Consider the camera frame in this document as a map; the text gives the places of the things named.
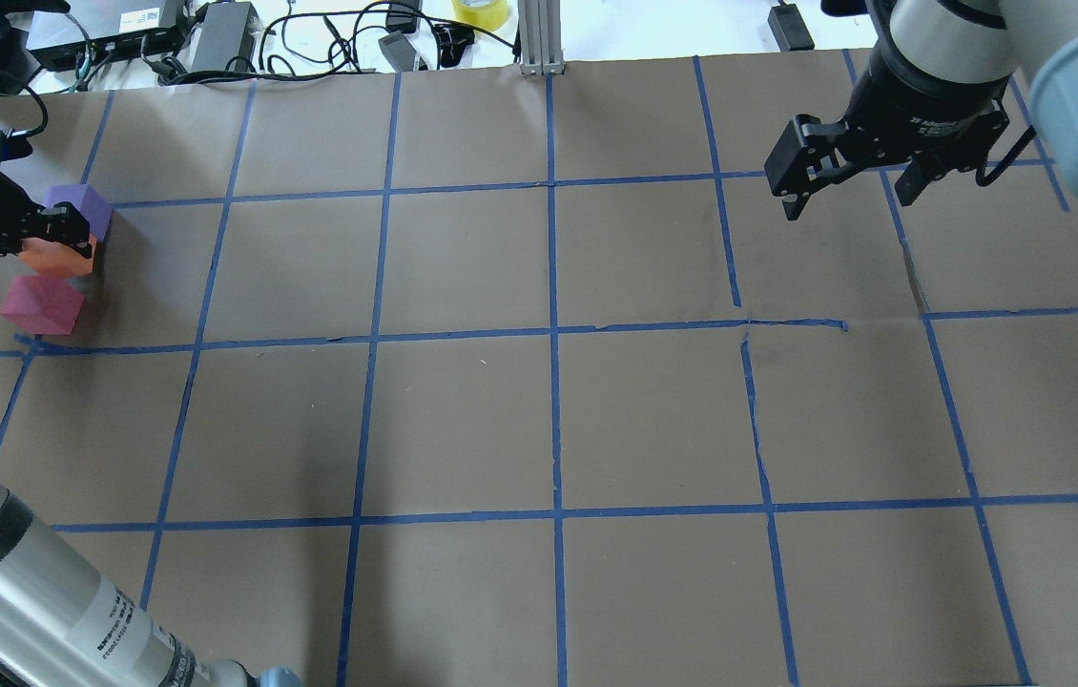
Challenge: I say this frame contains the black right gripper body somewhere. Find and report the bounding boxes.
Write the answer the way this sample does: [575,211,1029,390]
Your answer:
[840,49,1009,171]

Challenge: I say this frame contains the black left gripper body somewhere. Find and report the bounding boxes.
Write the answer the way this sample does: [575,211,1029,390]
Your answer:
[0,176,51,257]

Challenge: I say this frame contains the orange foam block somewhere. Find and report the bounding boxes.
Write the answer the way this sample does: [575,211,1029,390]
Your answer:
[17,238,97,280]

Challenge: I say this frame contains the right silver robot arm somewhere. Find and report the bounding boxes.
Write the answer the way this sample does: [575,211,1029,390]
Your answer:
[764,1,1078,220]

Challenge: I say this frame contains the purple foam block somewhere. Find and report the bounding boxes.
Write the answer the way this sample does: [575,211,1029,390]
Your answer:
[45,184,114,243]

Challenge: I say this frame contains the pink foam block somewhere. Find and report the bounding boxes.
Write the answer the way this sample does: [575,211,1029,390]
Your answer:
[0,275,85,335]

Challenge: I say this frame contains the black power adapter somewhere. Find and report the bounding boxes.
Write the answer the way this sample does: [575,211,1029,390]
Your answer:
[768,1,817,52]

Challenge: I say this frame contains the black power brick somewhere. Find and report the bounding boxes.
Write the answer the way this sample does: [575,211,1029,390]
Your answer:
[189,1,259,73]

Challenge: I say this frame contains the yellow tape roll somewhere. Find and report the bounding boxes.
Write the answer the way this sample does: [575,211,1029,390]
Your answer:
[451,0,509,32]

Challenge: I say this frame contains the aluminium frame post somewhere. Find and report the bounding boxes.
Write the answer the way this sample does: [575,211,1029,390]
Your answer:
[517,0,566,75]

